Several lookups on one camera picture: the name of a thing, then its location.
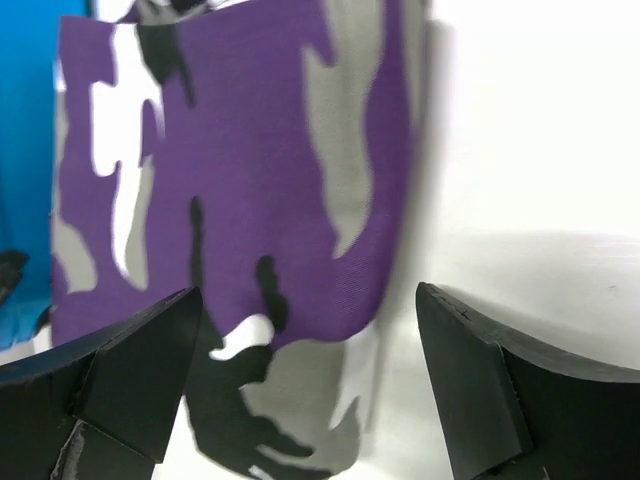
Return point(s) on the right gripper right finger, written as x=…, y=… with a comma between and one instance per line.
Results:
x=514, y=407

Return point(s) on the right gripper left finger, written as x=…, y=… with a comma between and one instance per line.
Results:
x=103, y=405

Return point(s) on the purple camouflage cloth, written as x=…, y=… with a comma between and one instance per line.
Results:
x=260, y=151

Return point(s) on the blue child suitcase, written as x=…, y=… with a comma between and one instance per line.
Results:
x=29, y=39

